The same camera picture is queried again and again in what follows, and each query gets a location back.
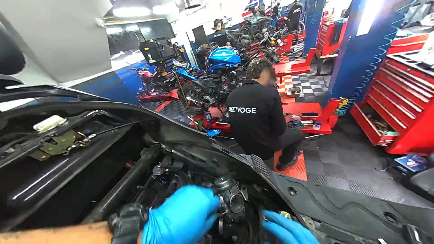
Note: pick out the person's right hand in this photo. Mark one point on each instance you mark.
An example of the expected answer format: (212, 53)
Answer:
(288, 229)

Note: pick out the person's left hand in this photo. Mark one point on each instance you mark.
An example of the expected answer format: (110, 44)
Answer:
(181, 215)

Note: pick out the person's right fingers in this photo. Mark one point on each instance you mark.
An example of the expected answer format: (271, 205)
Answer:
(276, 223)

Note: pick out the person's left fingers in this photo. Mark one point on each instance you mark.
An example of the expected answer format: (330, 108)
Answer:
(213, 208)

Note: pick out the person's left forearm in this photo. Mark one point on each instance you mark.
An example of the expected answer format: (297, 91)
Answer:
(78, 233)

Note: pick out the metal carburetor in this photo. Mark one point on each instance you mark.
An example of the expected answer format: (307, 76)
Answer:
(234, 200)

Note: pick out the black plastic floorboard panel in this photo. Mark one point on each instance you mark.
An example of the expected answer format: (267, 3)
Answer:
(342, 203)

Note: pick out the blue glossy fairing piece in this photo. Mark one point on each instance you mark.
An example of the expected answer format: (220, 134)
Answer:
(213, 132)

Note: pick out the black scooter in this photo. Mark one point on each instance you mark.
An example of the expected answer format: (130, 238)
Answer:
(115, 189)

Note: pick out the pile of small tools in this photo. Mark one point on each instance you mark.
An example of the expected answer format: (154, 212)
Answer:
(296, 121)

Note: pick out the round blue-white container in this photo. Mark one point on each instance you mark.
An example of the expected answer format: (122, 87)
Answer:
(316, 126)

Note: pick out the black flat tool tray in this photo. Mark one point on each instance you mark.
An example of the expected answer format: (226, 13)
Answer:
(310, 114)

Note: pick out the red motorcycle lift platform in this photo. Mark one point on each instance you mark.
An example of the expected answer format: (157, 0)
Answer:
(157, 96)
(300, 109)
(291, 68)

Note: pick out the grey plastic tray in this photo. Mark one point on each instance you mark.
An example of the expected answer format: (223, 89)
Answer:
(293, 90)

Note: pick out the pile of drawer tools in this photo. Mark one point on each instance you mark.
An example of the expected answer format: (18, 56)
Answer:
(378, 123)

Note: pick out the blue picture box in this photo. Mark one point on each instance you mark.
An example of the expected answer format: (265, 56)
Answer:
(411, 162)

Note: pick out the red motorcycle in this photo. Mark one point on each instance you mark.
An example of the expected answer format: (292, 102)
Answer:
(146, 75)

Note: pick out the blue motorcycle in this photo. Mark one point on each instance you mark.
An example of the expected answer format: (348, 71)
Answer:
(222, 58)

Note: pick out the black seat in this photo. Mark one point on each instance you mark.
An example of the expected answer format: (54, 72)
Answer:
(423, 181)

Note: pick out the olive metal latch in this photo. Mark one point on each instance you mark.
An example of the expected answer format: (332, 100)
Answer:
(59, 145)

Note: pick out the black top case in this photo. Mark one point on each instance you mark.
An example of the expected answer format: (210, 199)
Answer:
(159, 50)

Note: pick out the red tool chest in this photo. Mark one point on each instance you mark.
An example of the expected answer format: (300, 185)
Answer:
(403, 98)

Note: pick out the row of partly dismantled motorcycles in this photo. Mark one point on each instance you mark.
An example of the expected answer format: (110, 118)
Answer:
(259, 30)

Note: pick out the white rectangular lamp part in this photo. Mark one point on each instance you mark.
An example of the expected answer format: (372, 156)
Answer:
(49, 123)

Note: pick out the large dark window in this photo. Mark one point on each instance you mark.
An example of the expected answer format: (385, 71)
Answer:
(139, 34)

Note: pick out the red tool cabinet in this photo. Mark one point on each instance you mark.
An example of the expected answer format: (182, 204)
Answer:
(328, 37)

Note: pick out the fluorescent ceiling lamp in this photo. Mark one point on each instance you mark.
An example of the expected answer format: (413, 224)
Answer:
(165, 9)
(131, 12)

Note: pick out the blue pillar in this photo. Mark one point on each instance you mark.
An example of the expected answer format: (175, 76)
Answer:
(312, 22)

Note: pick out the blue lift post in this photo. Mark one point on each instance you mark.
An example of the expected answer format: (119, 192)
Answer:
(354, 50)

